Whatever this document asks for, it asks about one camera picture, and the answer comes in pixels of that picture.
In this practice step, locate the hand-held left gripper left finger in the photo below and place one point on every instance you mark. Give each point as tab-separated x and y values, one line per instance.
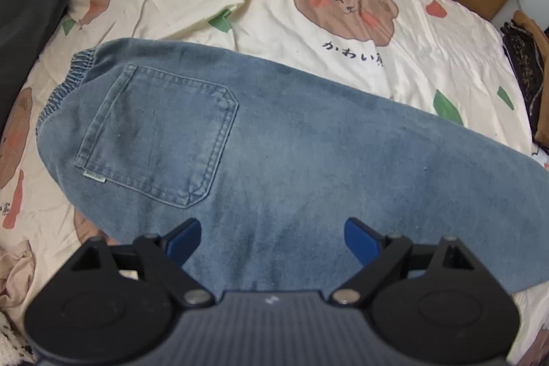
184	241

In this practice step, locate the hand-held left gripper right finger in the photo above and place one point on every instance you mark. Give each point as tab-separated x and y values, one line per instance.
360	241

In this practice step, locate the blue denim jeans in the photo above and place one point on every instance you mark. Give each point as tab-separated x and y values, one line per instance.
300	156

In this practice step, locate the mustard brown cloth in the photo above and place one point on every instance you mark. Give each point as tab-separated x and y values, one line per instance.
529	25

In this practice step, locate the dark grey pillow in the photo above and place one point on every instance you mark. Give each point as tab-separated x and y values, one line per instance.
30	6

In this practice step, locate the white fleece blanket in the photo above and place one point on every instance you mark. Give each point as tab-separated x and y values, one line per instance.
10	340

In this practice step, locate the black speckled garment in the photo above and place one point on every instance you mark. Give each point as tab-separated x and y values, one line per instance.
523	66

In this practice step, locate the beige garment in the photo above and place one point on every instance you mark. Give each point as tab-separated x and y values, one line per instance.
17	271

